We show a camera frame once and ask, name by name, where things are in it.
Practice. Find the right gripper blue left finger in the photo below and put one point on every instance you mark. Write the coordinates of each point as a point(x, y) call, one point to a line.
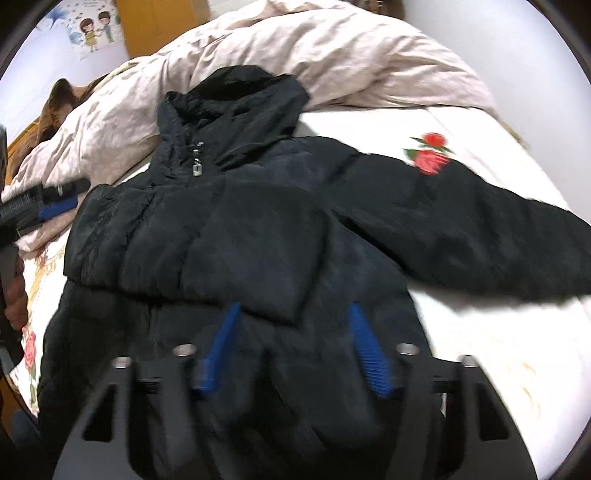
point(210, 368)

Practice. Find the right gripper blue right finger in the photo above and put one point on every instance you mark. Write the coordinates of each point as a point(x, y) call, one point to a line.
point(374, 362)

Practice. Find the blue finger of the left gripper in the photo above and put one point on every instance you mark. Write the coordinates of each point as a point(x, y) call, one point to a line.
point(60, 199)

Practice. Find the black hooded puffer jacket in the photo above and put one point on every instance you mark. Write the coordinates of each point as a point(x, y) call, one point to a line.
point(235, 207)

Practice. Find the person's left hand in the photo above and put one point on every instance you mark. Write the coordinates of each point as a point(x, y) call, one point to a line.
point(16, 298)

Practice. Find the brown fleece blanket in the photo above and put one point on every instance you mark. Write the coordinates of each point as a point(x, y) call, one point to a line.
point(63, 99)

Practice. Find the white floral bed sheet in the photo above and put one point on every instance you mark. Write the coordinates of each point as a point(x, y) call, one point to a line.
point(510, 339)

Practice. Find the orange wooden cabinet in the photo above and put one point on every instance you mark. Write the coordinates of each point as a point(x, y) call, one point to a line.
point(149, 25)

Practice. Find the cartoon couple wall sticker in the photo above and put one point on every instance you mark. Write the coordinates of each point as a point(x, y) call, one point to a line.
point(89, 25)

